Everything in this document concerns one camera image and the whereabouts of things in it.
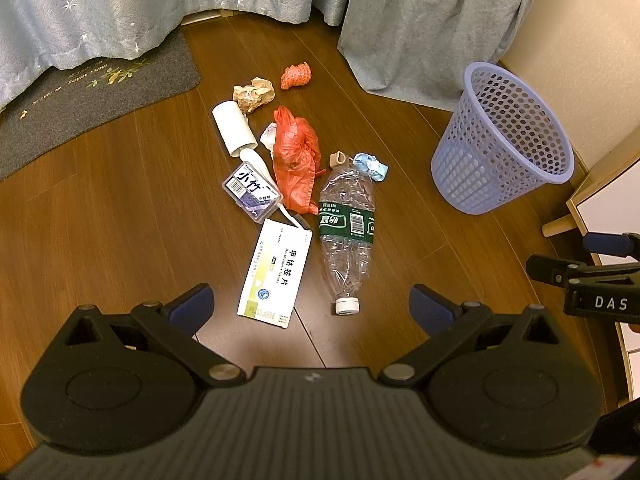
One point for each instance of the wooden white cabinet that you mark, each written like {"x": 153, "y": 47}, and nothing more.
{"x": 610, "y": 205}

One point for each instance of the red plastic bag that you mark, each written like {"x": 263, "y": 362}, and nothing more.
{"x": 292, "y": 160}

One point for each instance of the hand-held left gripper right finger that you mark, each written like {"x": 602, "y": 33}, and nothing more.
{"x": 430, "y": 310}

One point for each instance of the grey door mat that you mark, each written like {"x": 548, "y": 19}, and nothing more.
{"x": 100, "y": 90}

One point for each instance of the grey-blue lace-trimmed bed skirt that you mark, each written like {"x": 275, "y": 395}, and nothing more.
{"x": 425, "y": 25}

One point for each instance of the white tissue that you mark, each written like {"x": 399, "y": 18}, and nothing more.
{"x": 268, "y": 136}

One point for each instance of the white cardboard tube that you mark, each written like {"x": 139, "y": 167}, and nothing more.
{"x": 234, "y": 127}

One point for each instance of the blue face mask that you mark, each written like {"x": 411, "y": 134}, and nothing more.
{"x": 372, "y": 166}

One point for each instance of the brown paper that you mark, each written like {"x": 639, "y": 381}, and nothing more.
{"x": 254, "y": 95}

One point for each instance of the lavender plastic mesh basket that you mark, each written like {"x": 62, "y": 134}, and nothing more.
{"x": 470, "y": 160}

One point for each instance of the small beige rubber piece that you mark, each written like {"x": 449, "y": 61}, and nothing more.
{"x": 340, "y": 160}

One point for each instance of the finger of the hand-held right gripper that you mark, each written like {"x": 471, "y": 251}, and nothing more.
{"x": 550, "y": 267}
{"x": 605, "y": 245}

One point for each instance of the orange foam fruit net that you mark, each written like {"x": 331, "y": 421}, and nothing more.
{"x": 296, "y": 76}

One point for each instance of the clear plastic box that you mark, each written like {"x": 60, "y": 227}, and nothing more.
{"x": 250, "y": 190}

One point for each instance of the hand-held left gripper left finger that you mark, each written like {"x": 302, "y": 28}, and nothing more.
{"x": 192, "y": 306}

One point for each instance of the white brush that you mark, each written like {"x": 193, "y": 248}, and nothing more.
{"x": 260, "y": 165}

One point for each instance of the crushed clear plastic bottle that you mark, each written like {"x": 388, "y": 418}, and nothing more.
{"x": 346, "y": 255}

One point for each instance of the white medicine box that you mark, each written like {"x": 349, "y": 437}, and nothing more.
{"x": 275, "y": 275}

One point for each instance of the light blue star curtain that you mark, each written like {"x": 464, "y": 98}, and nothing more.
{"x": 100, "y": 0}

